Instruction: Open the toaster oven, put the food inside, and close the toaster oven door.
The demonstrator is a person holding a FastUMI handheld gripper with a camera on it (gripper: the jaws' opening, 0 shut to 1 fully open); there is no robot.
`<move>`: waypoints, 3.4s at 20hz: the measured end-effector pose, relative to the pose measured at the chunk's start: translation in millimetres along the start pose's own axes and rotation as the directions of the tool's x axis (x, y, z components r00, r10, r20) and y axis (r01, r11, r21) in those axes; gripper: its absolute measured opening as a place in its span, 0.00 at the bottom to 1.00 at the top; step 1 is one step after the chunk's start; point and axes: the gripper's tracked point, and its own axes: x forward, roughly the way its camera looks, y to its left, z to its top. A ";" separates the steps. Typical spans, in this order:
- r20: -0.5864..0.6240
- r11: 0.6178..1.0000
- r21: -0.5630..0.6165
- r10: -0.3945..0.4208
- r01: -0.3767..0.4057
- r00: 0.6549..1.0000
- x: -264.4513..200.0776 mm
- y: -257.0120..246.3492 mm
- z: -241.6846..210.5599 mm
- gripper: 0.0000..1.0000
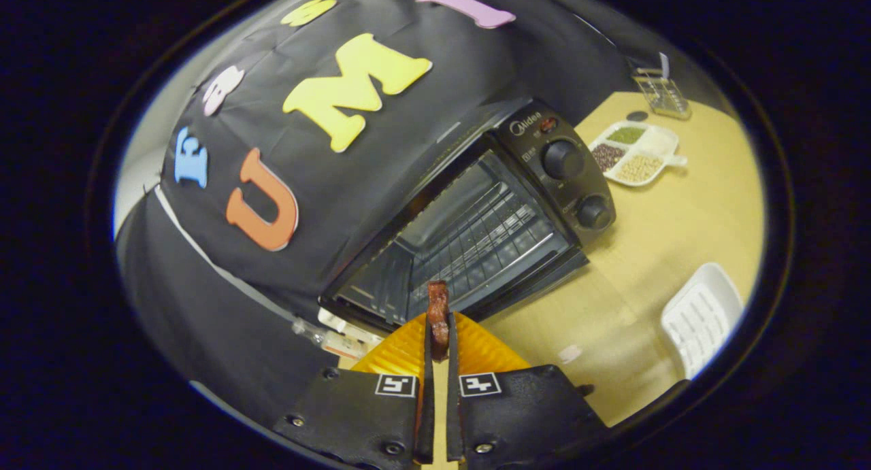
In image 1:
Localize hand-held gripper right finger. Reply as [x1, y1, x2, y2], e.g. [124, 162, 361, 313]
[446, 312, 610, 467]

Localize reddish-brown meat strip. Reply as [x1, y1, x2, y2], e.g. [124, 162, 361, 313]
[427, 281, 450, 360]

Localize white slot toaster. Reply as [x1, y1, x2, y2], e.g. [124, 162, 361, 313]
[317, 308, 385, 345]

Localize black toaster oven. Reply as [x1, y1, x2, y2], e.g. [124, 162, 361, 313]
[318, 97, 637, 397]

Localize clear bottle orange label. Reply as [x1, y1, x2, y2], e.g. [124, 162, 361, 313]
[293, 318, 368, 360]

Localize white ribbed food tray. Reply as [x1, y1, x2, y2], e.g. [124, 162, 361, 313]
[661, 263, 744, 380]

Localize metal wire basket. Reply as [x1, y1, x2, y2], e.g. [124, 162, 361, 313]
[629, 65, 693, 120]

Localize white divided bean dish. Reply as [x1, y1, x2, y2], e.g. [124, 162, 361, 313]
[589, 121, 688, 187]

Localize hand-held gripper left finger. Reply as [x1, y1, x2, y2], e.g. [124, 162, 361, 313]
[272, 312, 436, 467]

